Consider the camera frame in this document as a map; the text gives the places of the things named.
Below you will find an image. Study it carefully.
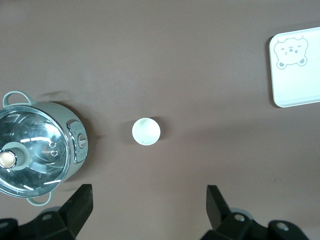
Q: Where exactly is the white IKEA cup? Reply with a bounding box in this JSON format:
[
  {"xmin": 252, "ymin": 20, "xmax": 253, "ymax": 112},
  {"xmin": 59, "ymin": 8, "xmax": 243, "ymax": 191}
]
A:
[{"xmin": 131, "ymin": 117, "xmax": 162, "ymax": 146}]

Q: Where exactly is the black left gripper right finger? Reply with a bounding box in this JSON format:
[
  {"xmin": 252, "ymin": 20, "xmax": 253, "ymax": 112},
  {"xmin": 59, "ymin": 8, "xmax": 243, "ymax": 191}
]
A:
[{"xmin": 199, "ymin": 184, "xmax": 272, "ymax": 240}]

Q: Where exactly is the cream bear print tray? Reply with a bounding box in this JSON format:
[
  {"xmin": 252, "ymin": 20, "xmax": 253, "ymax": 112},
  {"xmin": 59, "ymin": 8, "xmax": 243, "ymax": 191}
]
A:
[{"xmin": 268, "ymin": 26, "xmax": 320, "ymax": 109}]

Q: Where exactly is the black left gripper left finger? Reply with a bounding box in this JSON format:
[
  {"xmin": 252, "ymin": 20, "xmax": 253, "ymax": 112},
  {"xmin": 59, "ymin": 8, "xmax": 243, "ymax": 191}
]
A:
[{"xmin": 19, "ymin": 183, "xmax": 94, "ymax": 240}]

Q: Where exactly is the glass pot lid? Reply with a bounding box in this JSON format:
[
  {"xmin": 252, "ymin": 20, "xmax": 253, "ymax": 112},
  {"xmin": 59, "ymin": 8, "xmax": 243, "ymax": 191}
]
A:
[{"xmin": 0, "ymin": 106, "xmax": 73, "ymax": 198}]

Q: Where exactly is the steel pot with glass lid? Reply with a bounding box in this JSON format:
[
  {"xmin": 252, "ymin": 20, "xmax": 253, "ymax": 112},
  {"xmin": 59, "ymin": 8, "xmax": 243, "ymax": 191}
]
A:
[{"xmin": 0, "ymin": 91, "xmax": 89, "ymax": 207}]

